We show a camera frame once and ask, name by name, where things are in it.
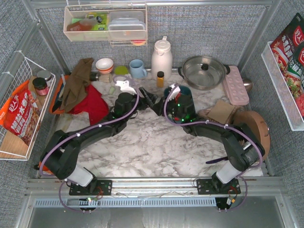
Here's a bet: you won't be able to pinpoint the green capsule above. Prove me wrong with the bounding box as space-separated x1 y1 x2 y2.
109 86 115 95

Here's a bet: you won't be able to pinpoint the red cloth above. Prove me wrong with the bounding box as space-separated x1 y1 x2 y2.
69 85 109 125

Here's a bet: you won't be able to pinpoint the teal storage basket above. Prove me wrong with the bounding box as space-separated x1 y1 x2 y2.
167 85 194 108

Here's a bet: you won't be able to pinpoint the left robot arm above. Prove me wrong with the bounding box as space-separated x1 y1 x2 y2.
39 87 163 192

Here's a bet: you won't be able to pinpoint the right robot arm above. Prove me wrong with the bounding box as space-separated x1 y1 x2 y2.
146 94 265 185

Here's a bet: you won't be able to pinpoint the green lid cup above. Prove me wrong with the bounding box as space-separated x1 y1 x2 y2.
114 66 129 76

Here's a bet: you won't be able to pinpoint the orange spice bottle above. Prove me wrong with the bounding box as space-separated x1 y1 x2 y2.
156 71 164 87

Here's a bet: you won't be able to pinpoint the blue mug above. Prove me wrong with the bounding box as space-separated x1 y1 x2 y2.
129 59 147 79

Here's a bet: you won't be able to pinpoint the pepper grinder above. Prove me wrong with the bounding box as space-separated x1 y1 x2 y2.
89 72 113 83

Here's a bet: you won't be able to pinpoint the white orange bowl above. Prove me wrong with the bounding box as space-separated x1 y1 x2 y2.
95 58 114 74

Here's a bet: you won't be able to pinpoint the steel pot with lid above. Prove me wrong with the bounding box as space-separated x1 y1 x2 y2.
178 56 230 91

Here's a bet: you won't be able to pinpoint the brown cloth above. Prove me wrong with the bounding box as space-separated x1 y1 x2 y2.
60 57 94 113

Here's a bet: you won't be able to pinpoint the white thermos jug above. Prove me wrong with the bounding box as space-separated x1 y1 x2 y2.
151 36 173 80

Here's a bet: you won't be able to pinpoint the pink egg tray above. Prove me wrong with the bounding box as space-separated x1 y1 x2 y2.
223 66 249 106

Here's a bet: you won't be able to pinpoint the purple knife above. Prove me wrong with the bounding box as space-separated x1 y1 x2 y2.
206 156 228 164

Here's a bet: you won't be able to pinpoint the orange tray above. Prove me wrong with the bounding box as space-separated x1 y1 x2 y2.
48 78 64 114

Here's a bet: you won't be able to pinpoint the steel ladle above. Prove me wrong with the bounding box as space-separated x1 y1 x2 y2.
242 78 253 93

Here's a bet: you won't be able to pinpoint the round wooden board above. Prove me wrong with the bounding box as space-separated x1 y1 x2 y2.
233 111 270 160

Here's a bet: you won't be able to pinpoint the clear plastic containers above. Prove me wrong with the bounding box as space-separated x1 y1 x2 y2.
108 10 146 40

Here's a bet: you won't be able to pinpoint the dark lid jar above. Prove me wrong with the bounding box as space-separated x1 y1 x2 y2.
32 77 49 96

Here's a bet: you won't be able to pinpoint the green drink packet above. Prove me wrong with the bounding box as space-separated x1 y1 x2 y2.
85 12 109 31

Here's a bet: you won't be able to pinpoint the orange cup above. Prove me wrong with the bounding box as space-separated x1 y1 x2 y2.
34 162 54 176

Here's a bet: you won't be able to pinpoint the orange snack bag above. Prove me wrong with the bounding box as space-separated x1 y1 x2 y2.
0 80 40 146

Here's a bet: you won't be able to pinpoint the red seasoning packet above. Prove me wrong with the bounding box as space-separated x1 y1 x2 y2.
270 13 304 117

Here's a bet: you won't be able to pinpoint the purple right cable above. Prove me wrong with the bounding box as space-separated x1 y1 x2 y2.
163 83 264 212

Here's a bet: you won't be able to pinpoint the purple cable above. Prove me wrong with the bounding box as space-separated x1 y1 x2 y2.
39 75 141 213
163 83 264 212

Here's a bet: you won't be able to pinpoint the cream wall rack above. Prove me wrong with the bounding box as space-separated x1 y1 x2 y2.
63 3 148 46

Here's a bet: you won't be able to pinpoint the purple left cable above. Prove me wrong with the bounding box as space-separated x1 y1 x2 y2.
39 75 141 213

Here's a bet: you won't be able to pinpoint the white wire basket right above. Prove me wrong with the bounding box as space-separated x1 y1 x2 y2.
261 41 304 132

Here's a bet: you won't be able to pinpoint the white wire basket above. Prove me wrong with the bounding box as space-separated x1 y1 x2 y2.
0 50 56 161
261 41 304 132

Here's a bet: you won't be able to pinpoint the white wire basket left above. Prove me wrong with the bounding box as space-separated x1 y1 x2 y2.
0 50 56 161

